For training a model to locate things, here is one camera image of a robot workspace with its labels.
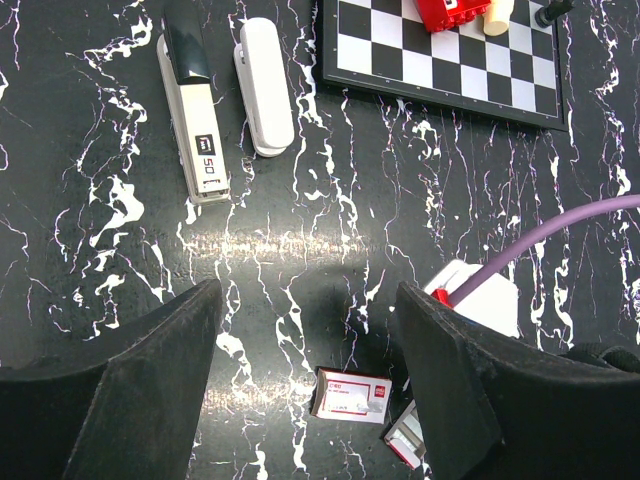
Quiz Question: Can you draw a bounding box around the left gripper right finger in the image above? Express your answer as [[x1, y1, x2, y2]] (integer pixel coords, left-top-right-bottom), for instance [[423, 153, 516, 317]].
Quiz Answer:
[[396, 283, 639, 479]]

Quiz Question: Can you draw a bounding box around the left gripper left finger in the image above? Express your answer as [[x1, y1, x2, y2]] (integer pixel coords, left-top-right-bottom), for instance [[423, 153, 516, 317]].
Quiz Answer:
[[1, 279, 222, 479]]

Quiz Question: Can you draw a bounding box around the red white staple box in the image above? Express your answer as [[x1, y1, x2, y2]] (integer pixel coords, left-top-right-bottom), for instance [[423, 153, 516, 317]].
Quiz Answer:
[[311, 368, 392, 425]]

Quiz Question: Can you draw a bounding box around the grey metal stapler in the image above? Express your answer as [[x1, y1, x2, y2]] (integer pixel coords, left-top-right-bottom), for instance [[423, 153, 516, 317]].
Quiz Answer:
[[156, 1, 230, 205]]

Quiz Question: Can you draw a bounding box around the white plastic stapler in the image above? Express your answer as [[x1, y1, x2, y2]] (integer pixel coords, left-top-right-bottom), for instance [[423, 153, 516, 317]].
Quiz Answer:
[[233, 17, 294, 158]]

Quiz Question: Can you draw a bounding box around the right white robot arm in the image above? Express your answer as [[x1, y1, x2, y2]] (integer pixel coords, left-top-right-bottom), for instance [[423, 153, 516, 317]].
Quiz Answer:
[[562, 343, 640, 374]]

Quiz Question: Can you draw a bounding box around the black white chessboard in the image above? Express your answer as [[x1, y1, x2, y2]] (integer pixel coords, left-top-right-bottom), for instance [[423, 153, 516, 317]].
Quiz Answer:
[[319, 1, 568, 131]]

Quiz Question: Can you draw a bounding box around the cream toy microphone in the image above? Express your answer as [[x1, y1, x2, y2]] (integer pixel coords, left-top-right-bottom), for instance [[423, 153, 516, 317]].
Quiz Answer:
[[483, 0, 515, 37]]

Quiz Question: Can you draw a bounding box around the black chess pawn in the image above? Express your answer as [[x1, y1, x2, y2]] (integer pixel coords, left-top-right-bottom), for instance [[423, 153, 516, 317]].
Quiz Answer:
[[534, 0, 574, 28]]

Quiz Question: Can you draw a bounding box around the red toy brick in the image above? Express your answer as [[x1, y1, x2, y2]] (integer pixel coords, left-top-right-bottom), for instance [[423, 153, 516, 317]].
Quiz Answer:
[[414, 0, 491, 33]]

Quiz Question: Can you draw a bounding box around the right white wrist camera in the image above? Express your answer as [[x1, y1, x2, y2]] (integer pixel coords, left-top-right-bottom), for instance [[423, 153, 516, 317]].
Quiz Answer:
[[423, 259, 520, 338]]

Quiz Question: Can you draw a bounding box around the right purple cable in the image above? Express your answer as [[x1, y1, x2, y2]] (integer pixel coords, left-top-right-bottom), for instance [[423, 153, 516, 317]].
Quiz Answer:
[[449, 193, 640, 307]]

